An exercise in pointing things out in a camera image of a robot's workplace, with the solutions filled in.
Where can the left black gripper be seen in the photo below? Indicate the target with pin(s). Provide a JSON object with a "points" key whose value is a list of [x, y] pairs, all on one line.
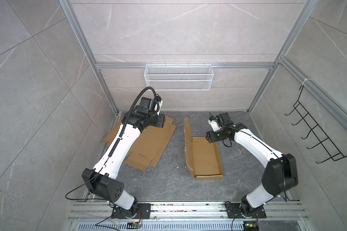
{"points": [[160, 121]]}

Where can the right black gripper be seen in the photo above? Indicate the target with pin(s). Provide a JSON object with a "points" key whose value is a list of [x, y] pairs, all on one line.
{"points": [[211, 137]]}

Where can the brown cardboard box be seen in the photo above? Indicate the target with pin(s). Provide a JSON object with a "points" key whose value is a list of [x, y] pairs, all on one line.
{"points": [[202, 158]]}

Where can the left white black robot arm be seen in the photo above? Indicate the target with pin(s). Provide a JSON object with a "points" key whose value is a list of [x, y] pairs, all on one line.
{"points": [[101, 179]]}

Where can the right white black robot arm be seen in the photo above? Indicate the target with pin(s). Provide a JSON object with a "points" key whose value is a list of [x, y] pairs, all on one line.
{"points": [[280, 173]]}

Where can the left flat cardboard stack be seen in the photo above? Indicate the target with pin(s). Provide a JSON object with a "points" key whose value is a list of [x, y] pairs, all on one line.
{"points": [[150, 145]]}

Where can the right small circuit board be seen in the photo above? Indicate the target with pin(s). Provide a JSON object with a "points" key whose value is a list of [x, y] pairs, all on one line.
{"points": [[250, 226]]}

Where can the small circuit board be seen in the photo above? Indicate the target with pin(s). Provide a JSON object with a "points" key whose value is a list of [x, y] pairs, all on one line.
{"points": [[250, 226], [134, 225]]}

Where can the left small circuit board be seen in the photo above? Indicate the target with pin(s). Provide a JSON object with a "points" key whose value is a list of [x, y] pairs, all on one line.
{"points": [[134, 225]]}

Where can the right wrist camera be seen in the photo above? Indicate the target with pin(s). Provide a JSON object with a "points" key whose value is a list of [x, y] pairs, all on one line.
{"points": [[214, 125]]}

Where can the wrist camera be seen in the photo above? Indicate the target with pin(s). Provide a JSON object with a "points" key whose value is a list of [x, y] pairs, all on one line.
{"points": [[214, 125], [158, 105]]}

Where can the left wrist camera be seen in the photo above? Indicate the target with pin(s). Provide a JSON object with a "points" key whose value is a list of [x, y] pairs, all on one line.
{"points": [[158, 105]]}

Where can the white wire mesh basket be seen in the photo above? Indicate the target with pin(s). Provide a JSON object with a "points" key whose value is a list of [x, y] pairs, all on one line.
{"points": [[179, 76]]}

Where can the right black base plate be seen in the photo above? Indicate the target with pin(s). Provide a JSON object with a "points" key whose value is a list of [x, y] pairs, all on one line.
{"points": [[243, 210]]}

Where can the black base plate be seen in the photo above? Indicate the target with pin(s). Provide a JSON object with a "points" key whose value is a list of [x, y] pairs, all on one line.
{"points": [[243, 210], [131, 211]]}

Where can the black wire hook rack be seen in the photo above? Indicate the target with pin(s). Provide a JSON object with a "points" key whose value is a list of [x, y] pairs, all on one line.
{"points": [[316, 130]]}

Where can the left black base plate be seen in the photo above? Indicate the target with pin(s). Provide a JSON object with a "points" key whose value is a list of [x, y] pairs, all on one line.
{"points": [[131, 211]]}

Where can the slotted grey cable duct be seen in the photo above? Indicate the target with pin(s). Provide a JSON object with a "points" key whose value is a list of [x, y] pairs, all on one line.
{"points": [[165, 226]]}

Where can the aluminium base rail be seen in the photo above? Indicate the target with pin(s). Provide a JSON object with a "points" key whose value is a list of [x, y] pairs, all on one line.
{"points": [[277, 210]]}

